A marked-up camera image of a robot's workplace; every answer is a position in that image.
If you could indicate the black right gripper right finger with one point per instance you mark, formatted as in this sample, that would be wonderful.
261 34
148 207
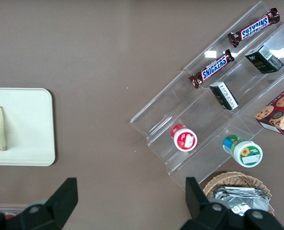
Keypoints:
199 213

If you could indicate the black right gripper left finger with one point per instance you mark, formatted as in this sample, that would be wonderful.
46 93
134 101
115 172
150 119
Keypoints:
53 210

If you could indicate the light wicker basket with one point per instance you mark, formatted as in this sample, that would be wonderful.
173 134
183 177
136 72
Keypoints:
228 178

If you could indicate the cream plastic tray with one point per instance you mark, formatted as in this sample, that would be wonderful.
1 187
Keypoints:
29 127

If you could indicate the foil wrapped packet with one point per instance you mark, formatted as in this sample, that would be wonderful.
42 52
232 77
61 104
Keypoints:
240 203
240 190

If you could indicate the clear acrylic bottle rack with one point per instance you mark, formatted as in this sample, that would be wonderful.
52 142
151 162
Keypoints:
3 209

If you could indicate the red lidded yogurt cup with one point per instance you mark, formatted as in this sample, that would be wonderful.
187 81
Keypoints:
185 141

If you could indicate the green sunflower lidded cup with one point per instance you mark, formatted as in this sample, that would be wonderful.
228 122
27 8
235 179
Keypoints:
246 153

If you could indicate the clear acrylic tiered shelf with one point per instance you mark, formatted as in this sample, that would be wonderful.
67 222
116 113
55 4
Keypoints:
170 115

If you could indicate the small black carton box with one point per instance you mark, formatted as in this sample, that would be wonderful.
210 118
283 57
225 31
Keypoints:
264 61
224 95

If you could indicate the red chocolate chip cookie box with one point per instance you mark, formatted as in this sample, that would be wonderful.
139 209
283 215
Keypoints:
280 112

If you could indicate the Snickers chocolate bar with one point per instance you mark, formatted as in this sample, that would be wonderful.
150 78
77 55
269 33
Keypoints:
254 27
213 68

